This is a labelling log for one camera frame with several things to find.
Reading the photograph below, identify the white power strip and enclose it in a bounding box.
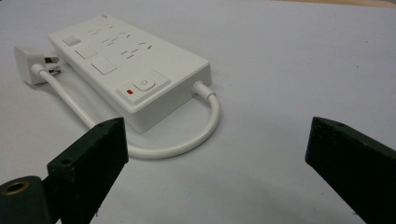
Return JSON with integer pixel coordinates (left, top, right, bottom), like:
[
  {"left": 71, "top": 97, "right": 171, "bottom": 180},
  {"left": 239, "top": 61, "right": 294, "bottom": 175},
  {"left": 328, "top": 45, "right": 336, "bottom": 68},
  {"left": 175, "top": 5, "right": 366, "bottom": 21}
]
[{"left": 48, "top": 14, "right": 213, "bottom": 134}]

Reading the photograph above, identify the white power plug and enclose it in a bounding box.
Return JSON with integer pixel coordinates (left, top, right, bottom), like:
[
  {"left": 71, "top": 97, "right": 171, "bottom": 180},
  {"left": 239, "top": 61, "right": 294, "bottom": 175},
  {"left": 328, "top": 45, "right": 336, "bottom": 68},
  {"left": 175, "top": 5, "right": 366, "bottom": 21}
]
[{"left": 13, "top": 46, "right": 62, "bottom": 86}]

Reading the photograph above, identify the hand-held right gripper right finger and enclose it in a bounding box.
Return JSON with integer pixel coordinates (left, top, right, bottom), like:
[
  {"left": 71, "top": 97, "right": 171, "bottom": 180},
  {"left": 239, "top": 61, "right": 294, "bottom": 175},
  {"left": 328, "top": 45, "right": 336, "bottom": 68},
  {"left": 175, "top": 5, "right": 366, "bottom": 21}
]
[{"left": 304, "top": 116, "right": 396, "bottom": 224}]

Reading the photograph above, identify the white power cable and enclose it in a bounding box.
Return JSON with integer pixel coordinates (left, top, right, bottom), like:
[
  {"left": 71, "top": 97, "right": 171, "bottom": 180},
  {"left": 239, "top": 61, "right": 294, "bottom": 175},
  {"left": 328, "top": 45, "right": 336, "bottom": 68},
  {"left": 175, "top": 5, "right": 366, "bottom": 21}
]
[{"left": 30, "top": 63, "right": 220, "bottom": 161}]

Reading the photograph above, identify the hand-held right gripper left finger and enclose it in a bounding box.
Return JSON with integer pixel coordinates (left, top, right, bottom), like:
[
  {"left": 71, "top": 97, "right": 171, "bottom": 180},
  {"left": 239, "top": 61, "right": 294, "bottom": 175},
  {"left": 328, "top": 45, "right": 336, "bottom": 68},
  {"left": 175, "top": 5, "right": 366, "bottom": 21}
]
[{"left": 46, "top": 117, "right": 130, "bottom": 224}]

